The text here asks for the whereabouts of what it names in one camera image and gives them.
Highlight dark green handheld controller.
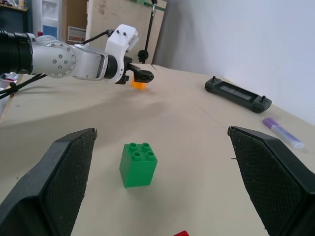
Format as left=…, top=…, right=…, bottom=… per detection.
left=204, top=76, right=273, bottom=114

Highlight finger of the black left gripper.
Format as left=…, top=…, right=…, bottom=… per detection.
left=129, top=63, right=155, bottom=83

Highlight black tripod stand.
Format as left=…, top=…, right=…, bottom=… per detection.
left=137, top=0, right=158, bottom=64

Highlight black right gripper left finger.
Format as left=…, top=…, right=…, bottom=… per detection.
left=0, top=127, right=98, bottom=236

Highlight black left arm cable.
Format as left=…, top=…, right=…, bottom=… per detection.
left=73, top=29, right=116, bottom=46

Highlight plywood board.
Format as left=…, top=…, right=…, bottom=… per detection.
left=85, top=0, right=168, bottom=65

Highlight purple marker pen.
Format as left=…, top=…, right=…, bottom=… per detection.
left=262, top=117, right=306, bottom=149

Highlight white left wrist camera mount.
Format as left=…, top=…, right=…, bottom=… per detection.
left=104, top=24, right=140, bottom=85

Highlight green toy brick cube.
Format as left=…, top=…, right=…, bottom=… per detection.
left=119, top=142, right=158, bottom=189

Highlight black cable bundle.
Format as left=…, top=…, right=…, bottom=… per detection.
left=0, top=73, right=48, bottom=100

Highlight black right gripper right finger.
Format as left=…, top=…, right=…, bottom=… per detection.
left=227, top=126, right=315, bottom=236

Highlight brown cardboard box with label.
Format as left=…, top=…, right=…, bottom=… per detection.
left=61, top=0, right=88, bottom=45

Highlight white water dispenser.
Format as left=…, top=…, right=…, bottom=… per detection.
left=37, top=0, right=61, bottom=40

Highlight dark blue cabinet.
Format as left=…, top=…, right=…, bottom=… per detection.
left=0, top=4, right=29, bottom=34

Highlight orange toy brick cube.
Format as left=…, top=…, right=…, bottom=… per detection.
left=131, top=75, right=149, bottom=90

